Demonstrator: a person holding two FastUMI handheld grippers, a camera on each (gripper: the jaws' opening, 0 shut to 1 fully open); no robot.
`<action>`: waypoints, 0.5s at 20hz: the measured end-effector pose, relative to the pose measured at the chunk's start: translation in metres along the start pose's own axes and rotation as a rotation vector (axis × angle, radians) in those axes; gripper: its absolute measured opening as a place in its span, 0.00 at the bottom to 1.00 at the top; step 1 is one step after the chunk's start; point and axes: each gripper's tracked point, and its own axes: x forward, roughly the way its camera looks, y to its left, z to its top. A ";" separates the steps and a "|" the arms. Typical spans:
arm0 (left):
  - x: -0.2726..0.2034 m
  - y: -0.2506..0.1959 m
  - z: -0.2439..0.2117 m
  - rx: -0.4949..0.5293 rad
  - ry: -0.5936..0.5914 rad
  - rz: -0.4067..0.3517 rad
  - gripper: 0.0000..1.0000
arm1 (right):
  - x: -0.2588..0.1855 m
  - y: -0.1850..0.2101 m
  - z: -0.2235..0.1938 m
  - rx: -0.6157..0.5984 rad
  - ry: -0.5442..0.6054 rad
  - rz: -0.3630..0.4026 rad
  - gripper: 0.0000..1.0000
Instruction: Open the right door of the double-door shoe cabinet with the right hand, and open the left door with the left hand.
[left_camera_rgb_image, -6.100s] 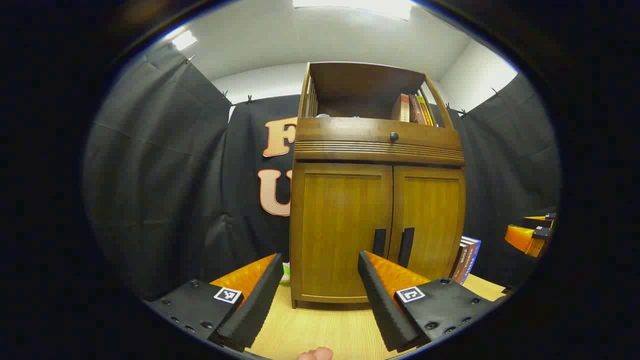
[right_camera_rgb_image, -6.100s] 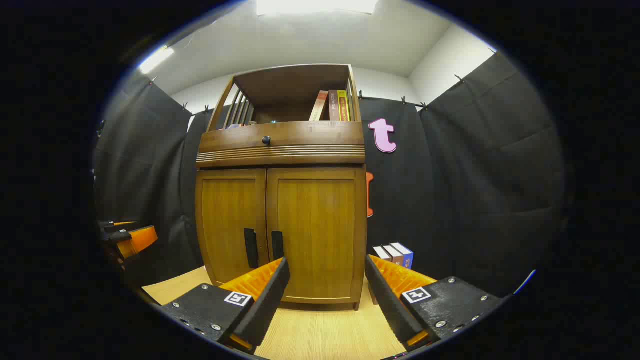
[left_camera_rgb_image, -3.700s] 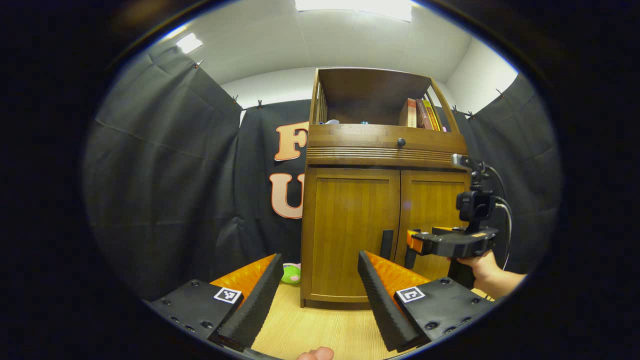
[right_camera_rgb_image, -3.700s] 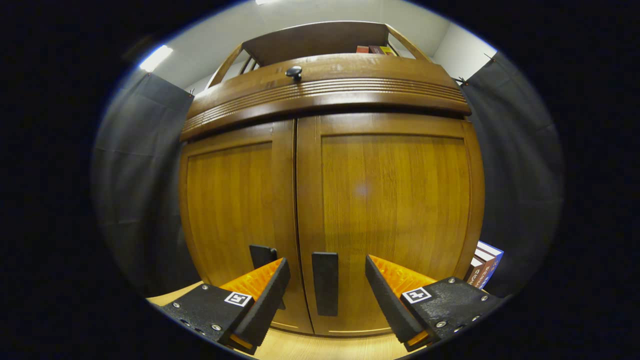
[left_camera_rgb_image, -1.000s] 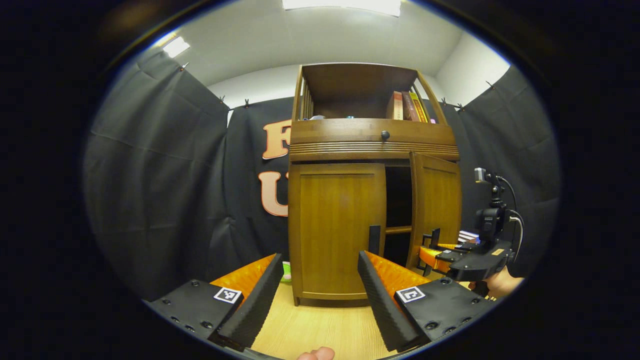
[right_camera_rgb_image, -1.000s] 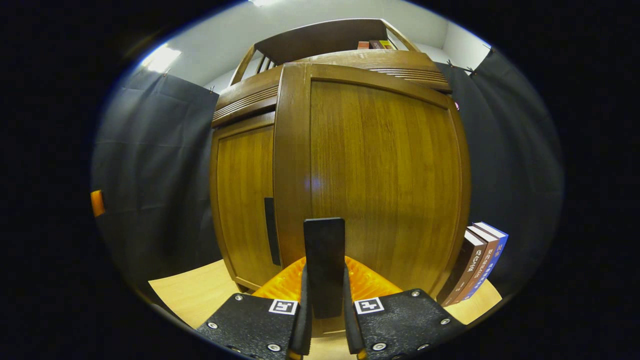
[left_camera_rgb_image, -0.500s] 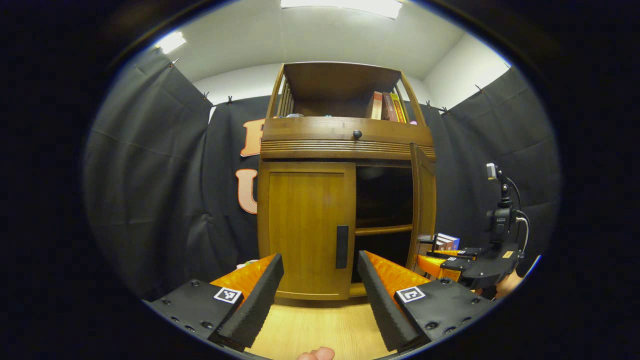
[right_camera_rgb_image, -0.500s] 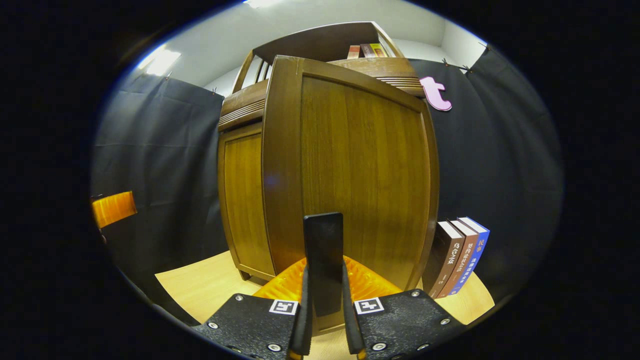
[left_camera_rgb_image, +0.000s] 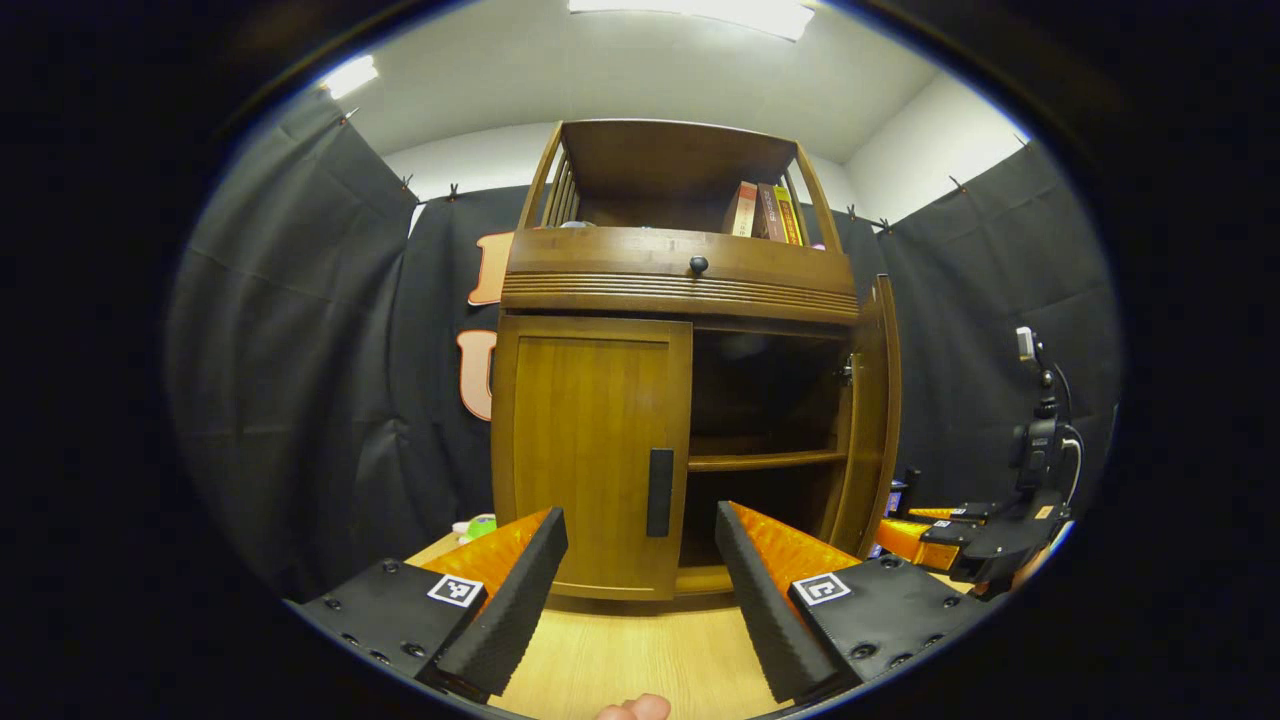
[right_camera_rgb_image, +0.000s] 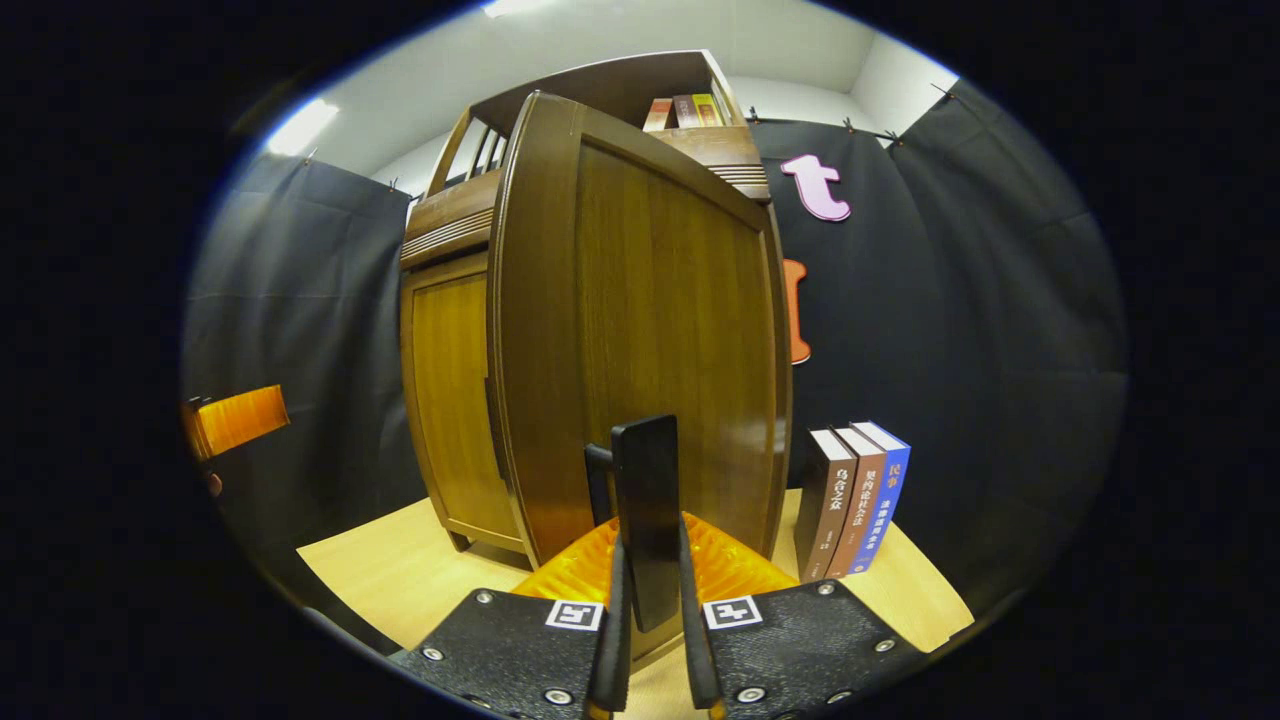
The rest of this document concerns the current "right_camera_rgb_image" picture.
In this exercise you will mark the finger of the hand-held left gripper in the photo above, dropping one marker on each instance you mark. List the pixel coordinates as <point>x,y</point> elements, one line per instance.
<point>240,420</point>

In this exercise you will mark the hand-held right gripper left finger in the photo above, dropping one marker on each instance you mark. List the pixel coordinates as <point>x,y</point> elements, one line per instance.
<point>610,660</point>

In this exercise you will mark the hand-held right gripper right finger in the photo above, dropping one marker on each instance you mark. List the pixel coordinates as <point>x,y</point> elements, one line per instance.
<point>700,660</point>

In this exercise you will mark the wooden cabinet door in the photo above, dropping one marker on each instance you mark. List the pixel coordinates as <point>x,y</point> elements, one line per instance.
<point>450,400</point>
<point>650,300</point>

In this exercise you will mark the wooden double-door shoe cabinet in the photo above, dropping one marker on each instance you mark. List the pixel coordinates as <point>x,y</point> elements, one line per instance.
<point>445,240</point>

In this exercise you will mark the dark brown thick book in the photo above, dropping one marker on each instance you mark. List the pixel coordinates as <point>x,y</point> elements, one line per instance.
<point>825,510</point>

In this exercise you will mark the reddish brown thick book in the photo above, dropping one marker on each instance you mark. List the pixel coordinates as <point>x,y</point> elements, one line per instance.
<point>858,505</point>

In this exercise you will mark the black backdrop cloth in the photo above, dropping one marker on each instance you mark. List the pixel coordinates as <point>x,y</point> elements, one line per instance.
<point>1000,350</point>

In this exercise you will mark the yellow book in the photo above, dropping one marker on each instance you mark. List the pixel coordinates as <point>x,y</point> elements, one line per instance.
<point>707,110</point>

